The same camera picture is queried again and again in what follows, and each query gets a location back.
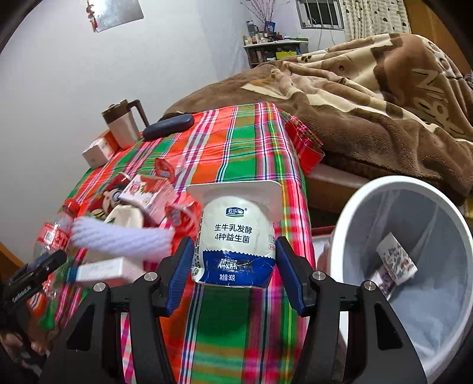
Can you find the flat white and pink box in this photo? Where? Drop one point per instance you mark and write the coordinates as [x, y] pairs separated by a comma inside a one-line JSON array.
[[103, 269]]

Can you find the pale blue fuzzy cloth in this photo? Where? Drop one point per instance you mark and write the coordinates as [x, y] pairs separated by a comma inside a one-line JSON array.
[[122, 240]]

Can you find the dark blue glasses case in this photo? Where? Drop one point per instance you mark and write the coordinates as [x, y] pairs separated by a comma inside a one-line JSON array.
[[168, 127]]

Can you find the brown patterned blanket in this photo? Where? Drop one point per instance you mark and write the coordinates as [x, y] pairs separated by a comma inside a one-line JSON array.
[[369, 110]]

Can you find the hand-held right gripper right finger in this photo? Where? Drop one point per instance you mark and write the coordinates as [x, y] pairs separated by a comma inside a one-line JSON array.
[[292, 277]]

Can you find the silver wall panel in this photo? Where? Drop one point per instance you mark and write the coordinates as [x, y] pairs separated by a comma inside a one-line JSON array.
[[118, 14]]

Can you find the white yogurt cup blue label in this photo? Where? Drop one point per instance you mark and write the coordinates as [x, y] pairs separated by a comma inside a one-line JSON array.
[[232, 229]]

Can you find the cluttered white shelf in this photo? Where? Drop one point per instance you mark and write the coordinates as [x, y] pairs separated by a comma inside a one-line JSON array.
[[275, 51]]

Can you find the barred window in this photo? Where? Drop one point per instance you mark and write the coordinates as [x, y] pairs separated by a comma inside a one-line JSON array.
[[319, 14]]

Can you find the red hanging ornament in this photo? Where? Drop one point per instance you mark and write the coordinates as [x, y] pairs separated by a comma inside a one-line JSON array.
[[93, 18]]

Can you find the printed wrapper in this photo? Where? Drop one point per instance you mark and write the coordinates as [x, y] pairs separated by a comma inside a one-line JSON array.
[[395, 258]]

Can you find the spotted curtain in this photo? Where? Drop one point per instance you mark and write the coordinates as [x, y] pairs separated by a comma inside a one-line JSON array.
[[373, 18]]

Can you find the beige mug with brown lid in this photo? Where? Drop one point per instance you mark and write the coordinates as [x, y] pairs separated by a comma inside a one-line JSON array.
[[122, 129]]

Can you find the strawberry milk carton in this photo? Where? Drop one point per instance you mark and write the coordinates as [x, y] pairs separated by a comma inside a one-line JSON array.
[[144, 195]]

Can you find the white trash bin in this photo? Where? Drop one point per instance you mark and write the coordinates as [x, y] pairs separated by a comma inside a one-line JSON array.
[[436, 295]]

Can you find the red cartoon can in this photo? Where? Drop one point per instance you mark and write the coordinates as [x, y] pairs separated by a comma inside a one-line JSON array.
[[111, 195]]

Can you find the vase of bare branches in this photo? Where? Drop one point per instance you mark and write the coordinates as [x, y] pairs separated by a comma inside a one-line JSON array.
[[258, 14]]

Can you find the plaid tablecloth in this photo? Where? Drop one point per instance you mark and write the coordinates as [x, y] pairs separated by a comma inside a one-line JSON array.
[[240, 147]]

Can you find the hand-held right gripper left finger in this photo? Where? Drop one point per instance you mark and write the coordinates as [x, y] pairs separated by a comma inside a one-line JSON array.
[[181, 273]]

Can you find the clear plastic bottle red label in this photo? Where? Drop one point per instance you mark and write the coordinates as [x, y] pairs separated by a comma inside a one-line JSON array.
[[55, 236]]

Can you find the orange and white box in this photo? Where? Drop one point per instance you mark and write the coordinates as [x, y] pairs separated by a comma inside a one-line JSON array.
[[98, 151]]

